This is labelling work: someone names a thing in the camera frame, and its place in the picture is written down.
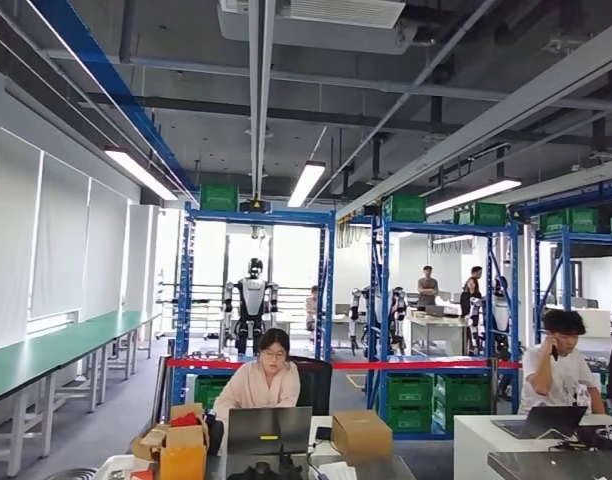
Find ceiling air conditioner cassette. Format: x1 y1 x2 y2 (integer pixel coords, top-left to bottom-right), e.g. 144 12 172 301
216 0 419 56

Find red barrier tape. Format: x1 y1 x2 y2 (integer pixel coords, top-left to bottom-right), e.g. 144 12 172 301
166 357 522 372

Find white black humanoid robot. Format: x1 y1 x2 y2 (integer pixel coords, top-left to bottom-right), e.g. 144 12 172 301
221 258 280 358
465 276 512 359
348 286 409 358

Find black cloth bundle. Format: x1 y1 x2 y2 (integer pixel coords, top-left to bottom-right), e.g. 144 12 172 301
227 460 307 480

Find long green top workbench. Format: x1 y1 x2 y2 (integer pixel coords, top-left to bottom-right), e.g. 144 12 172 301
0 309 162 478

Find blue ceiling beam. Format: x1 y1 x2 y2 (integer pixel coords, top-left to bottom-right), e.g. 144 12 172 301
28 0 197 193

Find white roller blind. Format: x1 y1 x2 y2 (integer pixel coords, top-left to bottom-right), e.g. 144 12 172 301
80 178 129 319
31 155 89 319
0 129 42 352

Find small open cardboard box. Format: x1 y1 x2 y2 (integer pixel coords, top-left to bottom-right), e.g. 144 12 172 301
129 427 168 463

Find white paper stack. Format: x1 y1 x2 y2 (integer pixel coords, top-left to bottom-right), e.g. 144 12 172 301
318 461 358 480

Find open yellow cardboard box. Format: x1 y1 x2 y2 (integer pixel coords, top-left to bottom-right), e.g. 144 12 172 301
160 423 210 480

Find person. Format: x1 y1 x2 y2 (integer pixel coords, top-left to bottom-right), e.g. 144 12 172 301
213 327 302 425
305 284 319 333
416 264 440 311
461 266 484 318
518 307 607 415

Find closed brown cardboard box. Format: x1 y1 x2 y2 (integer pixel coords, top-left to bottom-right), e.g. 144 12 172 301
331 410 394 460

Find black office chair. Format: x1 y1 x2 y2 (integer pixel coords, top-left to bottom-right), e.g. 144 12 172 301
289 356 333 417

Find white ceiling cable tray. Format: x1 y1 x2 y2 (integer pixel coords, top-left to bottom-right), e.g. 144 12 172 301
335 16 612 221

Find black ribbed round disc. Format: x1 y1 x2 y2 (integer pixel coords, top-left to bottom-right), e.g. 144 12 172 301
43 466 98 480

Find yellow black hanging cables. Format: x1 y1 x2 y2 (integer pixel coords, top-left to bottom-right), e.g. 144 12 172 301
335 221 369 250

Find white ceiling light bar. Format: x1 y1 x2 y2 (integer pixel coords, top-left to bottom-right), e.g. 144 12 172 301
104 146 179 202
424 177 523 215
287 160 327 209

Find blue steel shelf rack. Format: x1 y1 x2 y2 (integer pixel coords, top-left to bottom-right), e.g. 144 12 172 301
511 185 612 346
365 215 521 442
171 201 337 407

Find white ceiling rail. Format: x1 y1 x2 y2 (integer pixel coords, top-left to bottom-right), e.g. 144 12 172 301
247 0 277 200

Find black yellow hoist trolley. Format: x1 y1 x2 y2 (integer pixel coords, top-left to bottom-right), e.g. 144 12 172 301
239 197 272 215

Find black bag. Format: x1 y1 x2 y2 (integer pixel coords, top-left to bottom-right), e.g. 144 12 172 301
575 423 612 455

